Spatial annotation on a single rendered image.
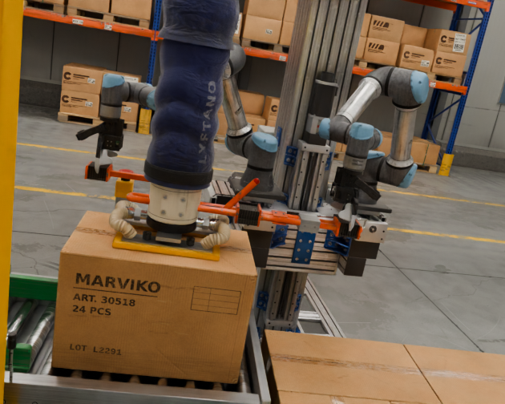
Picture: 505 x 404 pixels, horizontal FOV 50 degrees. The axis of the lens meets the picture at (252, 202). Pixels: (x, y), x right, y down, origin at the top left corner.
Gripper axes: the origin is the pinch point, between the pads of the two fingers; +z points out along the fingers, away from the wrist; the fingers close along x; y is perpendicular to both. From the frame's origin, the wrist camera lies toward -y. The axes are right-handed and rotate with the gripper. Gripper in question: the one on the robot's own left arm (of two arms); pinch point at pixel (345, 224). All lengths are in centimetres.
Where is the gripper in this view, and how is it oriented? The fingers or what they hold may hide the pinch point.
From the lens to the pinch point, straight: 190.7
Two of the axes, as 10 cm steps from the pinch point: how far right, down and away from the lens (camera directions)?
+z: -1.7, 9.5, 2.7
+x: 0.7, 2.9, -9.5
